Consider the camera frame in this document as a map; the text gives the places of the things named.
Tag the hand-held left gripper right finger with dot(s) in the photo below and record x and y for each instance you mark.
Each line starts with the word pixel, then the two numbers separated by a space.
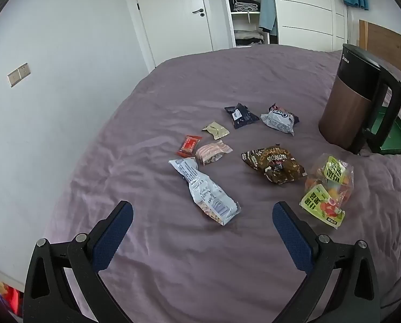
pixel 293 239

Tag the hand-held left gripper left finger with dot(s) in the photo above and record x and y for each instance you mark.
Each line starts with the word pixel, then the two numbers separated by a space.
pixel 114 232

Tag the clear candy bag green labels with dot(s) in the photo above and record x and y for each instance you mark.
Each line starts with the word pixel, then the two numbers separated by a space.
pixel 325 195

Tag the brown snack packet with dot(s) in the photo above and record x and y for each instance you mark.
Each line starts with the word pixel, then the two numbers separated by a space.
pixel 274 165

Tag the long silver snack packet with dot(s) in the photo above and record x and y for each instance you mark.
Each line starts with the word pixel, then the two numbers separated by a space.
pixel 203 188

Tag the pink striped snack packet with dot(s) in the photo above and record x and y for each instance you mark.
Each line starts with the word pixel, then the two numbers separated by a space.
pixel 212 151

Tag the green tray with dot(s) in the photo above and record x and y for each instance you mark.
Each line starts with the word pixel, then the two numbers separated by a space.
pixel 397 138

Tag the purple bed sheet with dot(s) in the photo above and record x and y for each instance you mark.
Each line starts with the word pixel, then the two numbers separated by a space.
pixel 187 259

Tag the small red snack packet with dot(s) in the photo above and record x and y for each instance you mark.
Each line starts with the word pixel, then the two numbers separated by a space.
pixel 188 145

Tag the silver and purple snack packet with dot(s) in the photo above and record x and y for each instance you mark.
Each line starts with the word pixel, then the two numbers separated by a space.
pixel 279 119

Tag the red and yellow object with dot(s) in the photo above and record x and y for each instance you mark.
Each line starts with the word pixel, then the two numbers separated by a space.
pixel 8 297

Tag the dark navy snack packet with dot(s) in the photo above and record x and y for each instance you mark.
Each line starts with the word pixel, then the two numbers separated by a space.
pixel 241 116

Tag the small beige snack packet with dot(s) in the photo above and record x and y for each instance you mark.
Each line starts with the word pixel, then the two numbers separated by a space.
pixel 215 130

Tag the copper and black electric kettle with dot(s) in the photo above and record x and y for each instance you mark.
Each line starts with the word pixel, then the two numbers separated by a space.
pixel 345 114

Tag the folded dark and white clothes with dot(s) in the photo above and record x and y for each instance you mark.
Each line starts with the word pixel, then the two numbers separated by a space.
pixel 249 37

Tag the white door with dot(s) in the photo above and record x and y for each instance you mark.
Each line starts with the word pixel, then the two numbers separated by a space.
pixel 173 23

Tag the wooden headboard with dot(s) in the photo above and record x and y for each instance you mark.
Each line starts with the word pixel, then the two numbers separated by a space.
pixel 389 43

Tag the hanging teal garment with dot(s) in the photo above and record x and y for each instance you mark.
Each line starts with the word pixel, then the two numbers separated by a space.
pixel 267 10

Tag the white wardrobe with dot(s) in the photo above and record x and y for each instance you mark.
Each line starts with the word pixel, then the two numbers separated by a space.
pixel 304 6

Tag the folded black and grey clothes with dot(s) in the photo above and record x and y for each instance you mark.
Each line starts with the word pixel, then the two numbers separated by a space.
pixel 244 3

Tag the double metal wall switch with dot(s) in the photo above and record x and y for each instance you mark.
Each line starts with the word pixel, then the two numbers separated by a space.
pixel 18 74

